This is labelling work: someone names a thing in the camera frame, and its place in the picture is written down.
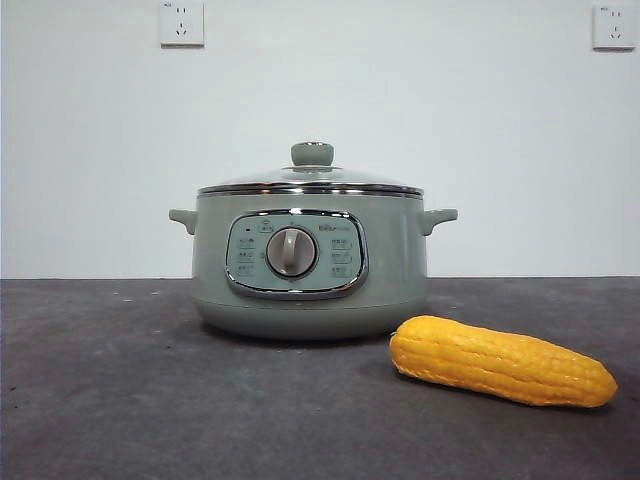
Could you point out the glass lid with green knob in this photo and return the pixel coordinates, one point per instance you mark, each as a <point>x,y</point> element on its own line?
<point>312,154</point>

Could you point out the yellow corn cob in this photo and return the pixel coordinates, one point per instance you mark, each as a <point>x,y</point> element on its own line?
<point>500,362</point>

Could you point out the sage green electric pot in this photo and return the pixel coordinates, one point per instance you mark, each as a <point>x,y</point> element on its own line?
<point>400,270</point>

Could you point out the white wall socket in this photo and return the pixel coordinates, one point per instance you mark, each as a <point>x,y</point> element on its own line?
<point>182,24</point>
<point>616,27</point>

